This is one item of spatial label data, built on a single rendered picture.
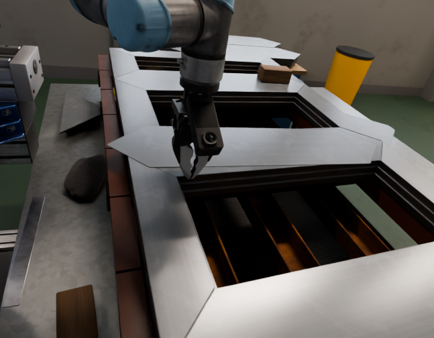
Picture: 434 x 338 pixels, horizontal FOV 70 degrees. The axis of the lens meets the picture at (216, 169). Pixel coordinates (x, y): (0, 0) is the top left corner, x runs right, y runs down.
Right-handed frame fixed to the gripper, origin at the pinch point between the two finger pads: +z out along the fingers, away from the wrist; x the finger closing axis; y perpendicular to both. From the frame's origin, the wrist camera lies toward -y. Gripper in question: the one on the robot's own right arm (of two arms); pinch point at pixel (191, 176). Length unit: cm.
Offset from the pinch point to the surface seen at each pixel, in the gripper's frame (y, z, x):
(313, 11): 260, -1, -201
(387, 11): 254, -10, -292
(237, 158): 5.9, 0.6, -13.0
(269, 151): 7.9, 0.6, -22.7
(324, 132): 16.2, 0.5, -45.2
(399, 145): 24, 12, -91
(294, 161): 3.0, 0.6, -27.1
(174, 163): 5.3, 0.6, 2.4
